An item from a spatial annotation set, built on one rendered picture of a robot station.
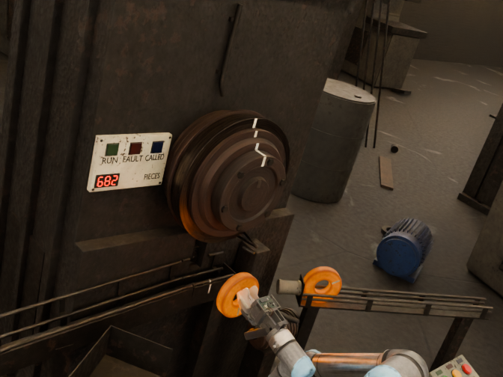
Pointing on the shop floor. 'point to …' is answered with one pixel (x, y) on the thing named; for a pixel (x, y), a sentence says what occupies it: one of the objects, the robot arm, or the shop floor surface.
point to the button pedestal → (453, 369)
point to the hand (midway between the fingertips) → (239, 290)
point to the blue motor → (404, 249)
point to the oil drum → (333, 142)
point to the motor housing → (263, 351)
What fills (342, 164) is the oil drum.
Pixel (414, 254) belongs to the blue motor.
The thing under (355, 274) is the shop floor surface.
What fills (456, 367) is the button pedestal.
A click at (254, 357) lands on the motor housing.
